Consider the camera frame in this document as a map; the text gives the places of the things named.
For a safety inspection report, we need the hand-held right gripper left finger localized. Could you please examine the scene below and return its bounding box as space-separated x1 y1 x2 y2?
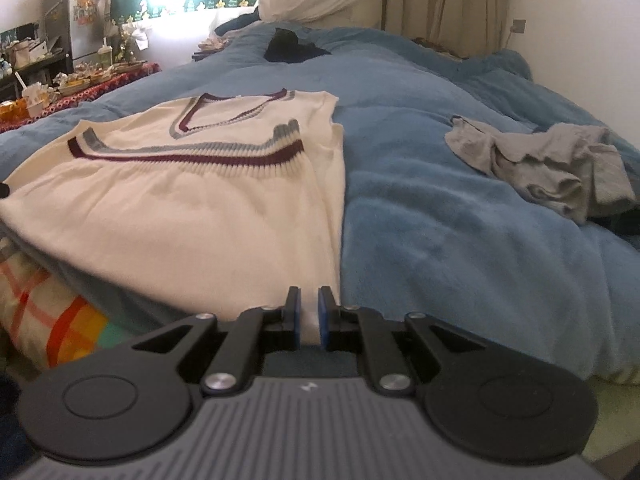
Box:
131 286 302 395

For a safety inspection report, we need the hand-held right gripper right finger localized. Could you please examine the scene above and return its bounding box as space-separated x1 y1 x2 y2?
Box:
319 286 488 393

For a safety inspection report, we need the cream knit vest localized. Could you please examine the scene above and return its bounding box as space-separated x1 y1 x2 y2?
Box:
0 89 346 351

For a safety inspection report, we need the dark storage shelf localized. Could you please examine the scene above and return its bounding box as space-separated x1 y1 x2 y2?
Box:
0 22 73 106

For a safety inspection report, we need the blue fleece blanket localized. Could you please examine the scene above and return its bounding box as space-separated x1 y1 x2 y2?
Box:
0 25 640 386

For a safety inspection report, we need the red patterned tablecloth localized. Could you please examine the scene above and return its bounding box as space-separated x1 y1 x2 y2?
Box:
0 62 161 133

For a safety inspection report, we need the silver fridge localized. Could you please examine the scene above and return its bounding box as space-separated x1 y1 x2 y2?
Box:
42 0 108 73

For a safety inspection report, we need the white flower bouquet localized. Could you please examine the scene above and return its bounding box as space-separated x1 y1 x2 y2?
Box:
117 17 151 63

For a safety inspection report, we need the black cloth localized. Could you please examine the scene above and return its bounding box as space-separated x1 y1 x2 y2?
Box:
264 29 333 65

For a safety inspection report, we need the grey shirt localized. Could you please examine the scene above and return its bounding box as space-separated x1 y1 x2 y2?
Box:
445 114 631 226

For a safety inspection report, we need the dark blue pillow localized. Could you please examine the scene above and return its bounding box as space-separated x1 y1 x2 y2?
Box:
220 12 266 36

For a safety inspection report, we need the patterned pillow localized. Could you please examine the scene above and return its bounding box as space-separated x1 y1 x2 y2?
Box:
412 36 466 61

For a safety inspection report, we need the green bed base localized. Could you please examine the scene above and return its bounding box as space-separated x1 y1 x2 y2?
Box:
585 365 640 461

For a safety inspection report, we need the beige curtain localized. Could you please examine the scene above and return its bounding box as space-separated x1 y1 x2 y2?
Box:
382 0 531 58

